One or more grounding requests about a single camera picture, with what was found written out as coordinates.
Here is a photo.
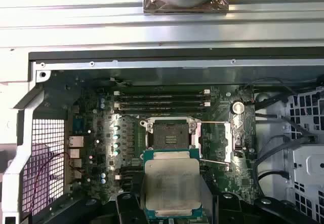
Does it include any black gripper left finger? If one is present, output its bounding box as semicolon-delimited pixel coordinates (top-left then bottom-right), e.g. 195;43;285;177
30;170;145;224

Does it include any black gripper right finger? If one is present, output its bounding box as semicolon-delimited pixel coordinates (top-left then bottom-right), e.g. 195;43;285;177
201;175;320;224

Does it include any thin wire locking lever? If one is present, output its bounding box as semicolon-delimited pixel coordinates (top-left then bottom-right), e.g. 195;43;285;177
201;158;231;171

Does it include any CPU with silver top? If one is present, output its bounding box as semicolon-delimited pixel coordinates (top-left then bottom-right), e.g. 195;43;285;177
142;147;203;221

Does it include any metal socket cover frame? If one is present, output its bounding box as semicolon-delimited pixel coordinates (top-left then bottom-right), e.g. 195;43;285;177
194;121;233;164

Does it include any RAM slot with white clips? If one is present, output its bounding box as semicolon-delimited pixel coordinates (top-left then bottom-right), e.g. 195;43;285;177
113;89;211;96
113;101;211;108
114;173;134;182

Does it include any RAM slot with black clips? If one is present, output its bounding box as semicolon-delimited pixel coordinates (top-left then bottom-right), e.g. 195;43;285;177
115;95;210;102
115;107;210;115
120;165;143;173

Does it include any CPU socket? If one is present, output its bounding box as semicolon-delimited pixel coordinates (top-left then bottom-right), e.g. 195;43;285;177
140;117;203;159

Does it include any green motherboard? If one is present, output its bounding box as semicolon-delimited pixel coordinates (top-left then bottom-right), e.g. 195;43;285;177
64;81;258;206

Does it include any silver port block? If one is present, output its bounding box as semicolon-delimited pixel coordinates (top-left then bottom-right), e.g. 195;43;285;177
67;135;85;148
68;148;82;159

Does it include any silver metal drive cage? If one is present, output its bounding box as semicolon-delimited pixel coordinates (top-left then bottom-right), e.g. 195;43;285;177
254;74;324;224

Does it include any blue serial port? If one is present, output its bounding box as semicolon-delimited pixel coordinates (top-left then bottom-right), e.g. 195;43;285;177
72;115;85;135

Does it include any coin battery holder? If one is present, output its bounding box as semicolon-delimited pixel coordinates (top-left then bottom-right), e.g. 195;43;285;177
231;101;246;115

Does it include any black open PC case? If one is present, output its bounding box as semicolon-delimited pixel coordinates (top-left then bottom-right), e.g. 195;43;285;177
0;48;324;224

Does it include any black cable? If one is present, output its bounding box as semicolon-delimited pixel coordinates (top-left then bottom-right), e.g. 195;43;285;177
253;169;291;186

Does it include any grey cable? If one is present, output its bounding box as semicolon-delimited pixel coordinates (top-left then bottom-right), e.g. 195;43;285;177
255;111;318;143

